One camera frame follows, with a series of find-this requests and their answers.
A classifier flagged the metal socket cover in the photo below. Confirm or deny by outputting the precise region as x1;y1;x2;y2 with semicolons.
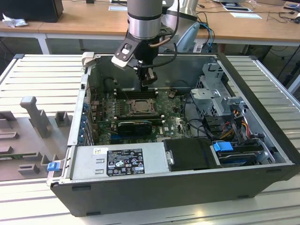
129;98;156;114

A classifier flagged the black RAM slot bank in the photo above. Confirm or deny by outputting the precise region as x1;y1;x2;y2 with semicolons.
117;113;166;125
116;88;158;99

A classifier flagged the CPU socket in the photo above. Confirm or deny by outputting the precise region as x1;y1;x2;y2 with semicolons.
126;97;157;116

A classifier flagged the pale blue teach pendant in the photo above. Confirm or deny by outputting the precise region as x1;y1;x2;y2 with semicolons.
175;22;202;53

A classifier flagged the green motherboard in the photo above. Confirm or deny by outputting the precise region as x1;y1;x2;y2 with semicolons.
90;90;196;146

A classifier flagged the black graphics card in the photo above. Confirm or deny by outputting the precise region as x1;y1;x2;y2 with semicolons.
117;120;153;136

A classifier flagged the white paper sheet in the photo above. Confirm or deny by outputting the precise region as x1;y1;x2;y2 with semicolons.
108;5;129;12

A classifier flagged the wooden desk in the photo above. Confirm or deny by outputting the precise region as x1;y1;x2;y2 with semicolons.
0;0;300;47

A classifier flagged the grey metal disk bay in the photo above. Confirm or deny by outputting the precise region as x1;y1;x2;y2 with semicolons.
189;62;249;122

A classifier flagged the silver shroud latch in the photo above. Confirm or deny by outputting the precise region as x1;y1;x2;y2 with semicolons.
165;150;175;166

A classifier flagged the black plastic shroud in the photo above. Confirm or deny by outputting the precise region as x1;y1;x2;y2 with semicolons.
162;137;223;172

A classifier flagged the dark flat tablet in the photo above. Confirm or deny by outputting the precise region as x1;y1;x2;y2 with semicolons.
222;6;253;12

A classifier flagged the hard disk in blue carrier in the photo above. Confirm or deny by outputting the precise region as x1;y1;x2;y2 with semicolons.
212;140;257;167

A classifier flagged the silver power supply unit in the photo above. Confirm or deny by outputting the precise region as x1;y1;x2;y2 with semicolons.
69;142;170;180

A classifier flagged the pale blue paper sheet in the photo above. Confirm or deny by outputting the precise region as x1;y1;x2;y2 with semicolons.
229;12;263;20

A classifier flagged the dark grey PC case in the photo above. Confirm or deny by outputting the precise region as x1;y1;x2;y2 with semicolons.
46;52;300;218

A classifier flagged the black computer tower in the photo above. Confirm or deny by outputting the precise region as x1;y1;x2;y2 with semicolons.
0;0;64;23

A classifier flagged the blue case latch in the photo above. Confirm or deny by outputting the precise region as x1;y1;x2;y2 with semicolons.
46;162;60;173

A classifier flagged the crumpled white paper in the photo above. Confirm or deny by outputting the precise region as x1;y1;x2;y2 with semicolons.
1;13;29;29

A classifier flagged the grey parts rack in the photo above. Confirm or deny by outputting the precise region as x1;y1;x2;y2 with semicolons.
0;95;72;182

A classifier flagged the green RAM stick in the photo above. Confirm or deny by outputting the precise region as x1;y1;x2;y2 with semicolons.
0;152;39;163

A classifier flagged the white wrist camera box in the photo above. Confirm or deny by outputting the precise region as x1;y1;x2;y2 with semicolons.
111;37;139;68

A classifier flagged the pale grey case handle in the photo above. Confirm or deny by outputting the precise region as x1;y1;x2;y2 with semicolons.
81;52;96;69

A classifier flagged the black cable bundle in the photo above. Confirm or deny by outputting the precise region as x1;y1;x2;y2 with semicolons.
182;93;222;141

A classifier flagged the red yellow wire bundle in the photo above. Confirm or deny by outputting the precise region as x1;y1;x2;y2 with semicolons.
220;116;250;139

